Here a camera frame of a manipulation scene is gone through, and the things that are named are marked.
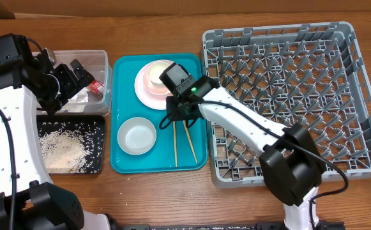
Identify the clear plastic bin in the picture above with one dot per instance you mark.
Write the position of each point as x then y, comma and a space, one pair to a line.
96, 62

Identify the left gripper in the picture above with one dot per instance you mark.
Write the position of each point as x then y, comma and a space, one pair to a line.
62, 70

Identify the white round plate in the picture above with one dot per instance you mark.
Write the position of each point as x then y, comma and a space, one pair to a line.
148, 99

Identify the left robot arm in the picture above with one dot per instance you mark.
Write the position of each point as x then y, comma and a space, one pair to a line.
28, 197

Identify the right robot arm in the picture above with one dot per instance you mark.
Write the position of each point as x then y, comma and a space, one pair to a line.
288, 156

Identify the grey dishwasher rack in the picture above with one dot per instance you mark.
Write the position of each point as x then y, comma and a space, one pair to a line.
311, 74

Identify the white napkin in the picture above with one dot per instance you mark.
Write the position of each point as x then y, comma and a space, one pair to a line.
81, 97

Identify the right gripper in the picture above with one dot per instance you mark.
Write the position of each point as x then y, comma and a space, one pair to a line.
175, 114

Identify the small grey-white bowl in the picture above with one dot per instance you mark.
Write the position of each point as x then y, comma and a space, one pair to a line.
136, 136

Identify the red snack wrapper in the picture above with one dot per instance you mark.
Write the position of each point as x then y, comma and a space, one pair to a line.
96, 87

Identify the teal serving tray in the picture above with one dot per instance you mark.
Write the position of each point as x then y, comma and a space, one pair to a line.
126, 105

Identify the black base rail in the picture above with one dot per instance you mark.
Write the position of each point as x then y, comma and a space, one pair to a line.
256, 226

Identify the cream cup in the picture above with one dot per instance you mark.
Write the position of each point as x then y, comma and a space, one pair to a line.
154, 72

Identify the rice grains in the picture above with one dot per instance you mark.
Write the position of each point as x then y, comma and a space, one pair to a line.
64, 151

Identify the black tray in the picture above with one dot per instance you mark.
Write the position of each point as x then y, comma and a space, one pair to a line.
95, 127

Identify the wooden chopstick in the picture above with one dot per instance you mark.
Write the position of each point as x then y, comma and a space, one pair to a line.
175, 143
190, 141

